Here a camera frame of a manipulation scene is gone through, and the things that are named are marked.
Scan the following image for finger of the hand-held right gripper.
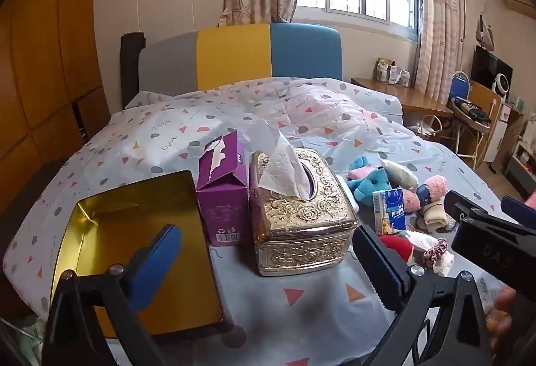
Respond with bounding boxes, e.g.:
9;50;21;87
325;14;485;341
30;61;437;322
444;190;536;241
500;195;536;230

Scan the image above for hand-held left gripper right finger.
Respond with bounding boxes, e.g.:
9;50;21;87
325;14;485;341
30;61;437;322
352;225;492;366

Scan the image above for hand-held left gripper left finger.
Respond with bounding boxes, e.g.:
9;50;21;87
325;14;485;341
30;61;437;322
42;224;183;366

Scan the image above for small red cloth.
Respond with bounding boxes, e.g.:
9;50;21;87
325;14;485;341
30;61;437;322
379;235;415;264

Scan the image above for pink towel roll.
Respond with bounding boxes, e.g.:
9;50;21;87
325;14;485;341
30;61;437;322
400;175;449;222

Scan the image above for gold tin box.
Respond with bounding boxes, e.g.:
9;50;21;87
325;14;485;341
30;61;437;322
50;170;224;339

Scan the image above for pink scrunchie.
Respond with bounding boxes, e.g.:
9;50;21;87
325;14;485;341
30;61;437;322
423;238;450;266

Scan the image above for blue tissue packet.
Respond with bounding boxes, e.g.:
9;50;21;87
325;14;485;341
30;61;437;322
372;188;407;235

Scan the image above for blue plush elephant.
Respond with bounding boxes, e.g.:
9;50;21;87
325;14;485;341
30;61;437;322
347;157;396;209

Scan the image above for white sponge block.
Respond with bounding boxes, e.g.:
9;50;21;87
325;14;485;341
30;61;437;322
337;177;361;216

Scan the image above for cream folded cloth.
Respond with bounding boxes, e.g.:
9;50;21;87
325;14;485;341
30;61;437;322
421;200;447;226

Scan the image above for ornate gold tissue box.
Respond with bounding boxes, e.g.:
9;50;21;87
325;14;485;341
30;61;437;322
250;148;359;277

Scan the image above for purple tissue box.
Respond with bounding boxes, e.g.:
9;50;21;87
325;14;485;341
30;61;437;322
196;130;251;246

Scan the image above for blue chair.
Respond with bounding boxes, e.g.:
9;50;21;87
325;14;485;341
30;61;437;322
449;72;473;104

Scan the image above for wooden desk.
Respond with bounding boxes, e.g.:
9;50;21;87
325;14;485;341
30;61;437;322
351;77;455;128

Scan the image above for white fan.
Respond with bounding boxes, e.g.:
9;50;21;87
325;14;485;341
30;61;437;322
492;73;512;95

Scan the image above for dark bed base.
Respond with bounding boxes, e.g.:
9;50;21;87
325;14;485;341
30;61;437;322
0;157;80;220

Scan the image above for black television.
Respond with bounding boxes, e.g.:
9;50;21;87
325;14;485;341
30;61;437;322
471;45;514;92

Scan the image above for small packaged boxes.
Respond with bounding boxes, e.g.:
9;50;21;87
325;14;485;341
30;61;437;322
376;58;412;87

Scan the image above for white tissue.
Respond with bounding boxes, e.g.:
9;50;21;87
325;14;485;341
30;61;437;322
257;125;313;199

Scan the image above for printed bed sheet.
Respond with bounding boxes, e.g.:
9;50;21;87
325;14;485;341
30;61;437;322
2;77;536;366

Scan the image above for pink patterned curtain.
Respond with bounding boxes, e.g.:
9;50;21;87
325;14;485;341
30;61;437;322
412;0;465;101

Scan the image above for air conditioner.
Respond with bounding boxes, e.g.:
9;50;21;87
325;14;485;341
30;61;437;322
502;0;536;19

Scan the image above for grey yellow blue headboard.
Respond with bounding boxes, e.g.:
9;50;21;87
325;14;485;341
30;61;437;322
138;23;343;92

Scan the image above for wooden wardrobe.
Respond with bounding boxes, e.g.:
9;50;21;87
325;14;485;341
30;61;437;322
0;0;112;220

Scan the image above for black bed post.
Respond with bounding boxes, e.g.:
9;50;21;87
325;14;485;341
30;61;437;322
121;32;147;111

